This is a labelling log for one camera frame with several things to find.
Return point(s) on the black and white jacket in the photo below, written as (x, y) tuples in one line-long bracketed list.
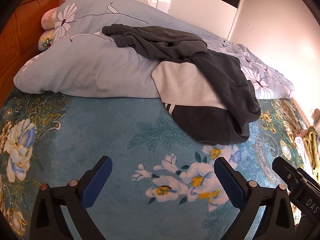
[(208, 96)]

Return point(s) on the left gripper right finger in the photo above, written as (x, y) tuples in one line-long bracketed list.
[(247, 196)]

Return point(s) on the olive knitted garment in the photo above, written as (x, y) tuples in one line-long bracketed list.
[(311, 145)]

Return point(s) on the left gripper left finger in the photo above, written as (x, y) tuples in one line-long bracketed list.
[(48, 221)]

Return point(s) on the light blue floral duvet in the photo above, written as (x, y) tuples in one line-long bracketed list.
[(84, 62)]

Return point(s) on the pink pillow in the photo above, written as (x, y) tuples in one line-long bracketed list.
[(48, 19)]

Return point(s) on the teal floral bed blanket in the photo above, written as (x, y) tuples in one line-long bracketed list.
[(162, 185)]

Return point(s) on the floral pillow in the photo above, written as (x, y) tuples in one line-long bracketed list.
[(46, 40)]

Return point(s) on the orange wooden headboard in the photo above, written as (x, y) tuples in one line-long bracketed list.
[(19, 39)]

